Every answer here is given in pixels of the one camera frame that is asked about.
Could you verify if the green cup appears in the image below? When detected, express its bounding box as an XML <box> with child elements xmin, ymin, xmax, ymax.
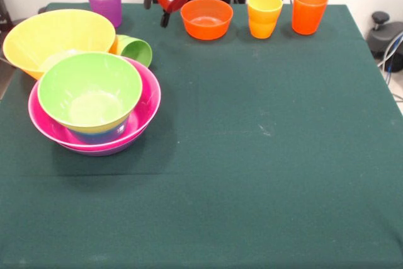
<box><xmin>115</xmin><ymin>34</ymin><xmax>154</xmax><ymax>69</ymax></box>

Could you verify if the large pink bowl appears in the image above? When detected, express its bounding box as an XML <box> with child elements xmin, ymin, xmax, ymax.
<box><xmin>28</xmin><ymin>56</ymin><xmax>162</xmax><ymax>152</ymax></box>

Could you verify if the yellow-orange cup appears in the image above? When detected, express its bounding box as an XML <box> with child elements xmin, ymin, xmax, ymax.
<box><xmin>247</xmin><ymin>0</ymin><xmax>284</xmax><ymax>40</ymax></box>

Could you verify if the green bowl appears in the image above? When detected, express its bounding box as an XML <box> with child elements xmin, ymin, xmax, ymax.
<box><xmin>37</xmin><ymin>52</ymin><xmax>144</xmax><ymax>132</ymax></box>

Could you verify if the blue bowl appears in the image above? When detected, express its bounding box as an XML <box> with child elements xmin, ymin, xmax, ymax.
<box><xmin>67</xmin><ymin>117</ymin><xmax>130</xmax><ymax>144</ymax></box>

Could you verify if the orange bowl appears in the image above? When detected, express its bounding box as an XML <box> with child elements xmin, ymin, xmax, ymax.
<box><xmin>180</xmin><ymin>0</ymin><xmax>234</xmax><ymax>41</ymax></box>

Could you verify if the purple cup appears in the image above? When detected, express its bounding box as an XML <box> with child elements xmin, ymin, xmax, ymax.
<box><xmin>86</xmin><ymin>0</ymin><xmax>123</xmax><ymax>28</ymax></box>

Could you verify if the large yellow bowl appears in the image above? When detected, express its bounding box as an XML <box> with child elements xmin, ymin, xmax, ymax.
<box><xmin>2</xmin><ymin>9</ymin><xmax>119</xmax><ymax>81</ymax></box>

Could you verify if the orange cup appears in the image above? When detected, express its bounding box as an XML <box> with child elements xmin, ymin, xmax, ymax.
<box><xmin>291</xmin><ymin>0</ymin><xmax>329</xmax><ymax>36</ymax></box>

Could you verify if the dark grey equipment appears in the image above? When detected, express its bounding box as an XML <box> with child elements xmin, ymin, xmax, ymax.
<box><xmin>0</xmin><ymin>0</ymin><xmax>15</xmax><ymax>35</ymax></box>

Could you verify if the purple bowl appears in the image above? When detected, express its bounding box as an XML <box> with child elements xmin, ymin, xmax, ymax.
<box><xmin>58</xmin><ymin>138</ymin><xmax>149</xmax><ymax>157</ymax></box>

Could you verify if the dark green tablecloth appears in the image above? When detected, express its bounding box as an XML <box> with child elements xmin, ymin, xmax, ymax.
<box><xmin>0</xmin><ymin>1</ymin><xmax>403</xmax><ymax>269</ymax></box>

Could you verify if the black clamp device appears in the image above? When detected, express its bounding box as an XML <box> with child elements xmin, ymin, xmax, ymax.
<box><xmin>366</xmin><ymin>11</ymin><xmax>403</xmax><ymax>60</ymax></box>

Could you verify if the blue-grey cable bundle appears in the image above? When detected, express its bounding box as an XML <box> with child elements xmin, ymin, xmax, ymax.
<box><xmin>377</xmin><ymin>31</ymin><xmax>403</xmax><ymax>73</ymax></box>

